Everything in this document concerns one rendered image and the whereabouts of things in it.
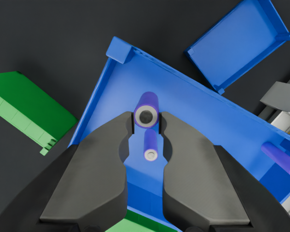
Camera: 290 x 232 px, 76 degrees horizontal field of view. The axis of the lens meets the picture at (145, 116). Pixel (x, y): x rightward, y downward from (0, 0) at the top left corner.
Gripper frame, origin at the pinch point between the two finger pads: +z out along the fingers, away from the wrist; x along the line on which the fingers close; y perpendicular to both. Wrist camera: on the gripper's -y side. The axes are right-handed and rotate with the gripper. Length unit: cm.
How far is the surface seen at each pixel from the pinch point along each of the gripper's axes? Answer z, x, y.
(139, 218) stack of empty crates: 12.4, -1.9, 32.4
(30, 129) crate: 38, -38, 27
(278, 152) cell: 9.1, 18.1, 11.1
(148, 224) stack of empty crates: 11.8, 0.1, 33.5
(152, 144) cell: 7.5, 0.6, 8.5
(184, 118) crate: 12.9, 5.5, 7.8
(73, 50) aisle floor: 62, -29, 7
